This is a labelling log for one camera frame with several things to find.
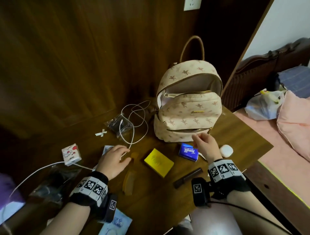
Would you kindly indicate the person's left hand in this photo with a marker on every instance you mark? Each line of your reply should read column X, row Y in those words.
column 111, row 162

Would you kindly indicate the person's right hand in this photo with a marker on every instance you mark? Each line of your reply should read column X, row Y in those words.
column 208, row 147

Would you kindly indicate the blue pocket tissue pack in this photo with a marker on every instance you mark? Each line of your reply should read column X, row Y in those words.
column 187, row 152

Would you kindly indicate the wooden comb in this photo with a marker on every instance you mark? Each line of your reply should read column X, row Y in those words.
column 128, row 181

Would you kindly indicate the beige horse-print backpack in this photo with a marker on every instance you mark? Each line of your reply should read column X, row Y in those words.
column 189, row 113

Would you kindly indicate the yellow box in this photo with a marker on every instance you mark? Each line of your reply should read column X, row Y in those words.
column 158, row 162

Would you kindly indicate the person's left forearm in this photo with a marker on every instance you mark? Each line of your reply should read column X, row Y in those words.
column 67, row 220

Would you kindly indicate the person's right forearm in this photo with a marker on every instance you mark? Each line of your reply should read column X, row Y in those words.
column 249, row 208

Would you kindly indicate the person's leg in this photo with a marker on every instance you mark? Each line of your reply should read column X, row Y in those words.
column 213, row 222

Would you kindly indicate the small red-print packet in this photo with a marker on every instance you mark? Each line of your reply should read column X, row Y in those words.
column 106, row 149

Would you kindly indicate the white earbuds case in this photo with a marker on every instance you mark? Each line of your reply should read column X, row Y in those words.
column 226, row 151

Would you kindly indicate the right marker wristband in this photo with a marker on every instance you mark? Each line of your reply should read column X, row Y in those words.
column 224, row 170

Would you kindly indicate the marker wristband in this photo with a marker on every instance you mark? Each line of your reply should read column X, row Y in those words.
column 224, row 170
column 90, row 186

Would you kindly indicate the small white ribbon cross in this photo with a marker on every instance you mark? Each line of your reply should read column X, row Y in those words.
column 101, row 133

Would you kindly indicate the left marker wristband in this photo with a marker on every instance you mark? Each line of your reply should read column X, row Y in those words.
column 90, row 186

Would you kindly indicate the black stick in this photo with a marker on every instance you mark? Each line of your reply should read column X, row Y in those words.
column 187, row 178

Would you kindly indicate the clear bag with dark contents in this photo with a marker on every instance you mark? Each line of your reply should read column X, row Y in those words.
column 118, row 126

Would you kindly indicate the white red-print box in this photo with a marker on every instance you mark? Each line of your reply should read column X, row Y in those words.
column 71, row 155

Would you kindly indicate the white plastic bag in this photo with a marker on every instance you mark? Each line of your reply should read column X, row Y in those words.
column 264, row 106

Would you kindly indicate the dark wooden bed headboard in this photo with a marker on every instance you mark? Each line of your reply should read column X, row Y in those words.
column 254, row 80

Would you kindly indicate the pink quilt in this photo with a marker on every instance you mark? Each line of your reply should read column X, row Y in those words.
column 295, row 126

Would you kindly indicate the blue plaid pillow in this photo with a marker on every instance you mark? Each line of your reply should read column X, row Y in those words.
column 295, row 81

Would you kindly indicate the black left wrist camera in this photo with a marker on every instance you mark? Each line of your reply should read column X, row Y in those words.
column 110, row 205

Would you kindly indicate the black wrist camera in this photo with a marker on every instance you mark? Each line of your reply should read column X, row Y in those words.
column 198, row 191
column 110, row 205

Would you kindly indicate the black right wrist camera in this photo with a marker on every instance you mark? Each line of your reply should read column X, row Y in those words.
column 198, row 191

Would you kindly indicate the brown wooden bed rail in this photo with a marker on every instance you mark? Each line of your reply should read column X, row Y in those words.
column 278, row 201

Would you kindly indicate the white wall socket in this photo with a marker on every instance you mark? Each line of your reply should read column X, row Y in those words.
column 192, row 4

